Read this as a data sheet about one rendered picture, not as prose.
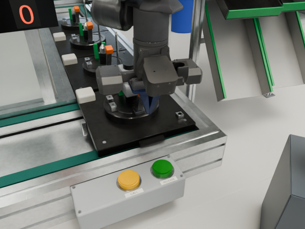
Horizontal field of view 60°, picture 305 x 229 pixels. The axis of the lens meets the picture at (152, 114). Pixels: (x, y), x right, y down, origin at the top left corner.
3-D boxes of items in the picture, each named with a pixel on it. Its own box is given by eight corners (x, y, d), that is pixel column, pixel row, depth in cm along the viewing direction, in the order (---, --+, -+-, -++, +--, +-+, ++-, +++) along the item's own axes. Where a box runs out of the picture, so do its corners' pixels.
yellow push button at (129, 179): (142, 188, 50) (142, 181, 49) (122, 196, 48) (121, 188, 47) (135, 173, 53) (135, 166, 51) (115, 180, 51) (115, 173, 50)
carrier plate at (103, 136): (195, 129, 64) (196, 122, 63) (98, 157, 57) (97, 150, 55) (154, 84, 82) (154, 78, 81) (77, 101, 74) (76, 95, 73)
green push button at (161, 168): (175, 176, 52) (176, 170, 51) (157, 183, 51) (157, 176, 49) (166, 163, 55) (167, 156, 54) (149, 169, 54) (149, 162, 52)
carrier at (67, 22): (109, 34, 120) (106, 5, 112) (54, 42, 112) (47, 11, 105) (96, 20, 138) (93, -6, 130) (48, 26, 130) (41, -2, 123)
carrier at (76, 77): (153, 82, 83) (153, 44, 76) (76, 99, 75) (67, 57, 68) (127, 54, 101) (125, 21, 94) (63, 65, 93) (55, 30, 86)
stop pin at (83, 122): (88, 135, 66) (86, 122, 64) (83, 136, 66) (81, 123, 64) (87, 131, 67) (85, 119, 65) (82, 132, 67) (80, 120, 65)
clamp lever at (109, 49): (112, 67, 81) (113, 49, 75) (106, 68, 81) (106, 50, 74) (109, 59, 83) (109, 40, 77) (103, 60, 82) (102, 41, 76)
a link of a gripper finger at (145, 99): (126, 77, 50) (133, 92, 46) (145, 75, 51) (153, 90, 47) (127, 107, 54) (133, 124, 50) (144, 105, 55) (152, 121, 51)
